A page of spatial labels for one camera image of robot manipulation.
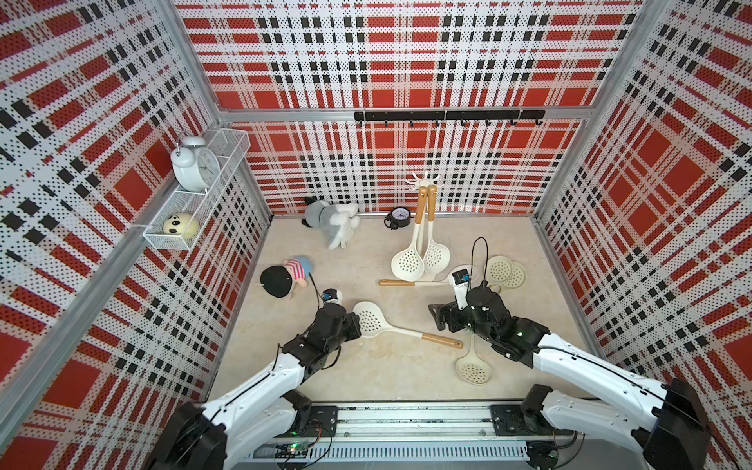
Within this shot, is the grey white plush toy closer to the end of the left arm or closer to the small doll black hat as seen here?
the small doll black hat

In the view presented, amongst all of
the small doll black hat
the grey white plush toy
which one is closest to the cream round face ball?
the small doll black hat

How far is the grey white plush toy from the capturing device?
108 centimetres

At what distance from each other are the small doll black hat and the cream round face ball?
33 centimetres

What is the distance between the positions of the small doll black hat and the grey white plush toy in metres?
0.15

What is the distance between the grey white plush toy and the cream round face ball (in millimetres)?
473

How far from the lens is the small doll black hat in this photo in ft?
3.12

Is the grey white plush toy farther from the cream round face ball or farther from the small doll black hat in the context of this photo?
the cream round face ball

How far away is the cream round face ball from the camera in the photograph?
2.11 feet
